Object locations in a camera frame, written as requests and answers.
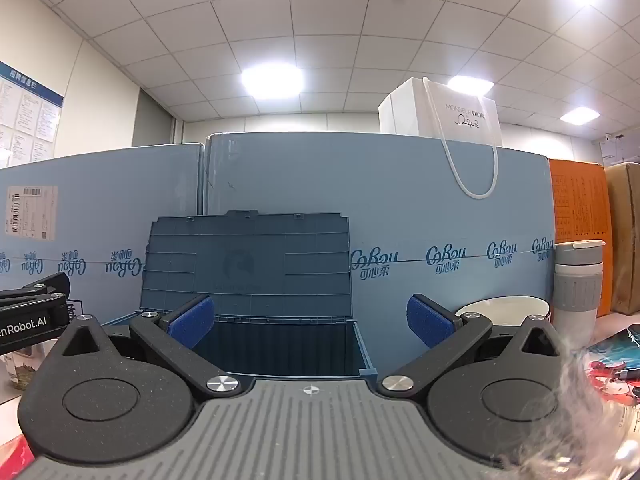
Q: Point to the blue plastic storage box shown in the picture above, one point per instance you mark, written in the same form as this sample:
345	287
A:
250	260

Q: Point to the large blue carton with label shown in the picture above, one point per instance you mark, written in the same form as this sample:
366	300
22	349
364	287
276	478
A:
110	195

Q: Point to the glass jar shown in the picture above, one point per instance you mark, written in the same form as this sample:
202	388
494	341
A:
17	372

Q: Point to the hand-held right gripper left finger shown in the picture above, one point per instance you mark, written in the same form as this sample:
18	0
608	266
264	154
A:
192	319

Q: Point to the orange carton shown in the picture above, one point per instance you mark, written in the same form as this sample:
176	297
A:
580	220

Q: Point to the brown cardboard box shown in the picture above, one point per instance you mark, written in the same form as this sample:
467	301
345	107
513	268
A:
625	240

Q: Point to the wall poster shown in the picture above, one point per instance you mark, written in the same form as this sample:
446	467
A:
27	115

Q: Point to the grey and white tumbler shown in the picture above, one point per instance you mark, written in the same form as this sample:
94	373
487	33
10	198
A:
577	290

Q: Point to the colourful printed mat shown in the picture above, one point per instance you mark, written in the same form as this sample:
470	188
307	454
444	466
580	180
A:
612	365

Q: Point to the grey fluffy tuft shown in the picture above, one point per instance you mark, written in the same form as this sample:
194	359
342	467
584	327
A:
585	410

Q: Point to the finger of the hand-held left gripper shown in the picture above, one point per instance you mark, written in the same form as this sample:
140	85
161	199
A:
47	285

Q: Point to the red printed sheet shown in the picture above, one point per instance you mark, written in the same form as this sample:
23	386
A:
15	460

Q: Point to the white bowl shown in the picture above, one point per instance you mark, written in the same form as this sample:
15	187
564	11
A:
505	310

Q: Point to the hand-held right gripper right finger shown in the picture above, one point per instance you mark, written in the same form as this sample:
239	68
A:
427	320

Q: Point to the white paper bag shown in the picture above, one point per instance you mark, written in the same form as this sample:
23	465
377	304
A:
450	112

